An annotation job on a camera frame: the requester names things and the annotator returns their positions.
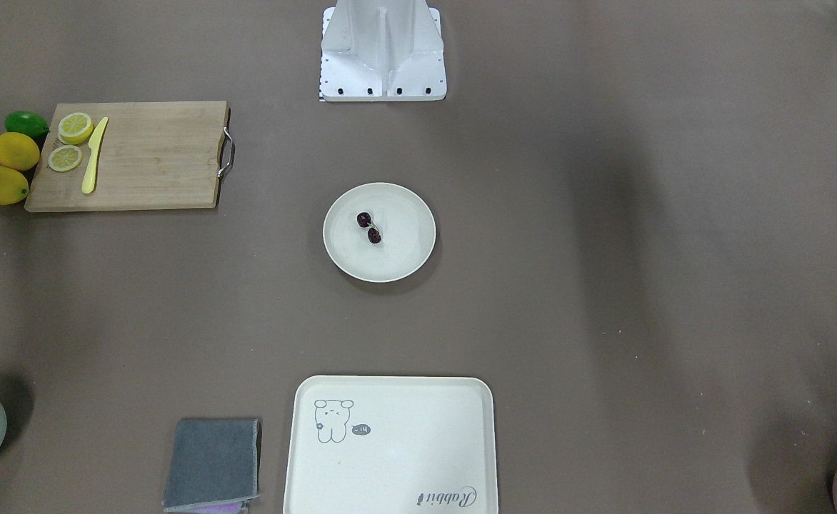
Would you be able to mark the beige rectangular tray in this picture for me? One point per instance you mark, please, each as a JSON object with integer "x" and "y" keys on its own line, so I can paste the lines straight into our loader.
{"x": 392, "y": 444}

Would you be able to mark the yellow plastic knife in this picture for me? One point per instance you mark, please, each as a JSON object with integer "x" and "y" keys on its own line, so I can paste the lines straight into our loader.
{"x": 95, "y": 141}

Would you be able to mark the wooden cutting board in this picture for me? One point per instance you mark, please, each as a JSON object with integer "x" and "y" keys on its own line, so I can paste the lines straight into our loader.
{"x": 154, "y": 155}

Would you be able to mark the round white plate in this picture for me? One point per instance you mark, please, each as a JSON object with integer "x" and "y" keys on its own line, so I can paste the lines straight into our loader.
{"x": 406, "y": 223}

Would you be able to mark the middle yellow lemon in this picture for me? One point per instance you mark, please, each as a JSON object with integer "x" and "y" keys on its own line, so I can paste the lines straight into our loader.
{"x": 18, "y": 151}

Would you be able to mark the green lime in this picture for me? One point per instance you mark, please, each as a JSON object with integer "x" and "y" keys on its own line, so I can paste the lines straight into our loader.
{"x": 27, "y": 123}

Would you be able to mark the yellow lemon near gripper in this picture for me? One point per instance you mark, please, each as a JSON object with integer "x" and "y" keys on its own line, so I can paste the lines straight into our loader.
{"x": 14, "y": 186}

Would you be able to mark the dark grey folded cloth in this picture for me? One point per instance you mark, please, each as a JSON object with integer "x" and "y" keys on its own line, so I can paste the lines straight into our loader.
{"x": 214, "y": 466}

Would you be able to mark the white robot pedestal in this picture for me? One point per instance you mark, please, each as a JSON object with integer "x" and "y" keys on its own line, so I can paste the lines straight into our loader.
{"x": 390, "y": 51}

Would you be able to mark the red cherry with stem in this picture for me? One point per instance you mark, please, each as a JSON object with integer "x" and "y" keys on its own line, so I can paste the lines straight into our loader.
{"x": 364, "y": 220}

